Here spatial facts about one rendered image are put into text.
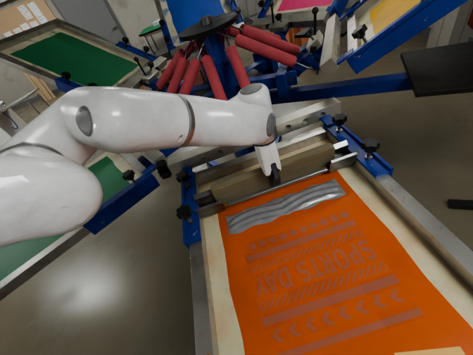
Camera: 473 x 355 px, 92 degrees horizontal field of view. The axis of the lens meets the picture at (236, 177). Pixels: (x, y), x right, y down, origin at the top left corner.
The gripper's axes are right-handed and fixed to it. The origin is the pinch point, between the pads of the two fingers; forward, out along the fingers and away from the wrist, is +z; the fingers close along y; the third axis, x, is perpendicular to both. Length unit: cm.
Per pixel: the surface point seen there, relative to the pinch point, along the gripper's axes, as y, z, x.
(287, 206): 8.4, 5.2, 0.7
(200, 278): 22.4, 2.4, -27.2
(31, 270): -1, 4, -87
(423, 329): 43.9, 6.0, 12.9
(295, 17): -105, -14, 52
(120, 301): -32, 101, -127
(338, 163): 3.0, 1.1, 19.5
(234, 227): 9.2, 5.4, -16.4
